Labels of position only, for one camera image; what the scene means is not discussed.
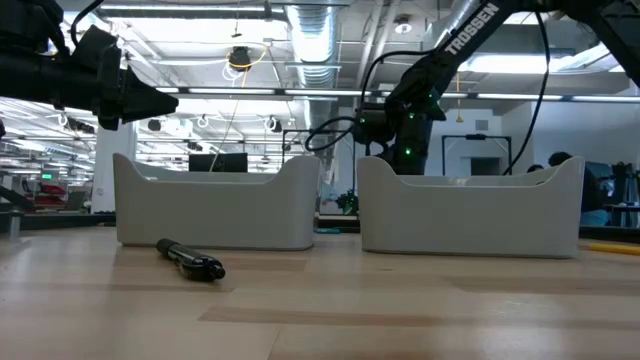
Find black monitor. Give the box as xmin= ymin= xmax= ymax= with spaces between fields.
xmin=188 ymin=152 xmax=249 ymax=173

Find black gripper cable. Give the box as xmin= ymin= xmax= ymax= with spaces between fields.
xmin=69 ymin=0 xmax=106 ymax=49
xmin=304 ymin=48 xmax=436 ymax=153

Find black ceiling cable reel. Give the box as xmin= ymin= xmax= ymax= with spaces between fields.
xmin=228 ymin=45 xmax=253 ymax=71

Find white pillar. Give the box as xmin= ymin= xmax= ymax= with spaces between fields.
xmin=91 ymin=122 xmax=137 ymax=214

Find thick black pen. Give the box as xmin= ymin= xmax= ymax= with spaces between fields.
xmin=155 ymin=237 xmax=227 ymax=283

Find yellow pencil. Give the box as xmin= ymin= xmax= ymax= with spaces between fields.
xmin=578 ymin=241 xmax=640 ymax=257

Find grey metal post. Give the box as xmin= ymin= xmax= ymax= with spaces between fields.
xmin=7 ymin=209 xmax=24 ymax=239

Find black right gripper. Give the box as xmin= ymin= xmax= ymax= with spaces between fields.
xmin=384 ymin=102 xmax=434 ymax=176

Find red chairs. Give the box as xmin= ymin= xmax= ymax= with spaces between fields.
xmin=19 ymin=183 xmax=67 ymax=209

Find long ceiling light strip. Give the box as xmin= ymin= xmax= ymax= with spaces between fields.
xmin=154 ymin=85 xmax=640 ymax=103

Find green plant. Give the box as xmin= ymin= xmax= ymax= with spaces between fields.
xmin=335 ymin=189 xmax=359 ymax=216

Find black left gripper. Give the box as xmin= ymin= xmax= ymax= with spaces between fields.
xmin=74 ymin=24 xmax=180 ymax=131

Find silver ceiling duct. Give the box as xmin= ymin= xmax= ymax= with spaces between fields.
xmin=284 ymin=4 xmax=342 ymax=151

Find desk with equipment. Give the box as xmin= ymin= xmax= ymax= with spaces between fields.
xmin=582 ymin=160 xmax=640 ymax=229

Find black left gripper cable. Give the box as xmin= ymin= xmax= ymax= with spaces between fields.
xmin=69 ymin=0 xmax=106 ymax=49

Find grey plastic bin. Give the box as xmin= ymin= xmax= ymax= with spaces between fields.
xmin=356 ymin=155 xmax=585 ymax=259
xmin=112 ymin=152 xmax=321 ymax=251

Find black metal frame stand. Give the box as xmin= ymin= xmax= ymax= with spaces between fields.
xmin=441 ymin=133 xmax=513 ymax=176

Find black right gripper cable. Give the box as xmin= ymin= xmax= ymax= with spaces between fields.
xmin=304 ymin=48 xmax=436 ymax=153

